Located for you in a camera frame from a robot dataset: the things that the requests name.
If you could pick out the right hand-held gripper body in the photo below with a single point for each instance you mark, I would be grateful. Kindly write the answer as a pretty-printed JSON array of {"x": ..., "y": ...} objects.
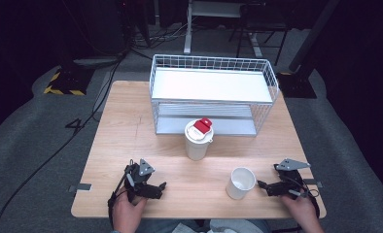
[{"x": 288, "y": 186}]

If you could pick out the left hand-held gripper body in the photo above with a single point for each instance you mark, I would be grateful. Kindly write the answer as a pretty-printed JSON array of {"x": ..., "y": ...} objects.
[{"x": 137, "y": 181}]

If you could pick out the white paper cup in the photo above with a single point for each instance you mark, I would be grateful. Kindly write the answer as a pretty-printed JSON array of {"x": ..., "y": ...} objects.
[{"x": 240, "y": 183}]

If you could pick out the white cup with red lid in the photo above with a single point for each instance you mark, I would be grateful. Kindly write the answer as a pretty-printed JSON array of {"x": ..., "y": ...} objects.
[{"x": 197, "y": 144}]

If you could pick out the person's right hand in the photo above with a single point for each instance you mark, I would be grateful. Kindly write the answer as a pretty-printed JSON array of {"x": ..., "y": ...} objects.
[{"x": 303, "y": 210}]

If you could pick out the person's left hand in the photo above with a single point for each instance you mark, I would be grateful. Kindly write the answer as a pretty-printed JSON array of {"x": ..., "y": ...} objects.
[{"x": 126, "y": 213}]

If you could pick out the person's lap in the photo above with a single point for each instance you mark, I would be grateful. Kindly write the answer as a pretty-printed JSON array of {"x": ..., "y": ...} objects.
[{"x": 231, "y": 226}]

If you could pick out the black square stand base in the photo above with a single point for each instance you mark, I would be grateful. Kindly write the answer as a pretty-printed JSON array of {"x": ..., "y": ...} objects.
[{"x": 298, "y": 85}]

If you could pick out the yellow black striped base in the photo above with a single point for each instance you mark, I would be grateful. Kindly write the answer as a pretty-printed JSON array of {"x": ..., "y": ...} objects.
[{"x": 68, "y": 82}]

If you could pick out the white metal stand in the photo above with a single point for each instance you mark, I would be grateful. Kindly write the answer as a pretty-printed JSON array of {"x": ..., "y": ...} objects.
[{"x": 188, "y": 35}]

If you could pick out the black slanted pole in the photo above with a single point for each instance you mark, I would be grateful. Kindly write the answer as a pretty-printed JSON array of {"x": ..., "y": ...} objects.
[{"x": 312, "y": 35}]

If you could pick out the grey metal table bracket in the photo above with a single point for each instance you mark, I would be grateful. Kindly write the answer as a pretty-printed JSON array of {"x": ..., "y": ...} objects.
[
  {"x": 82, "y": 187},
  {"x": 316, "y": 183}
]

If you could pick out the black metal chair frame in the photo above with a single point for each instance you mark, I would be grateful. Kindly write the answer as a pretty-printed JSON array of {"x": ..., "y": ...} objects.
[{"x": 264, "y": 24}]

